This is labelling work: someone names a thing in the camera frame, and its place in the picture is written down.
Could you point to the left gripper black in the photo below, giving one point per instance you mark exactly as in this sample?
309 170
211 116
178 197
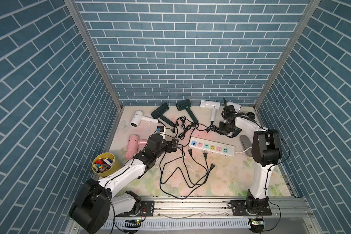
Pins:
174 146

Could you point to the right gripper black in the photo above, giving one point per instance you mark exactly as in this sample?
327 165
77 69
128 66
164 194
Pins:
221 129

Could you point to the dark teal round hair dryer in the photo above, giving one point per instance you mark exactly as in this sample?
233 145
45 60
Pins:
250 115

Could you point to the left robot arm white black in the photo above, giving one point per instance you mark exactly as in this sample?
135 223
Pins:
97 198

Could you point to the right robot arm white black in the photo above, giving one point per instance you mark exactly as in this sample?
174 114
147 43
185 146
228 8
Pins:
266 152

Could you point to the grey oval pad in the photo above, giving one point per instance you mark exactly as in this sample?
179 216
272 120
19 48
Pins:
246 143

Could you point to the white boxy hair dryer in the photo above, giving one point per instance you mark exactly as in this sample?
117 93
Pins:
213 105

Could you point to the white multicolour power strip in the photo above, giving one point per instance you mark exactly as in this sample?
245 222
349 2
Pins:
212 147

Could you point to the pink hair dryer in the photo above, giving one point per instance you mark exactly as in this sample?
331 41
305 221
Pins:
133 145

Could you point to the dark green slim hair dryer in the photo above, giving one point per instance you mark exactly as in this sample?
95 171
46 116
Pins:
159 114

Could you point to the white round hair dryer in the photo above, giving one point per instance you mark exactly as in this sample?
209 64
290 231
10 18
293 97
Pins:
139 117

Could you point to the dark green boxy hair dryer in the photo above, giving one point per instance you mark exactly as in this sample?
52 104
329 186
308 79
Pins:
186 105

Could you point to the yellow cup with small items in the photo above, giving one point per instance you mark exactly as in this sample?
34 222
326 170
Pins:
105 164

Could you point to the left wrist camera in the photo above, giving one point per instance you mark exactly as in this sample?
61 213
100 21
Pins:
160 129

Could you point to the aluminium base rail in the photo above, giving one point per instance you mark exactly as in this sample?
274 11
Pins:
288 216

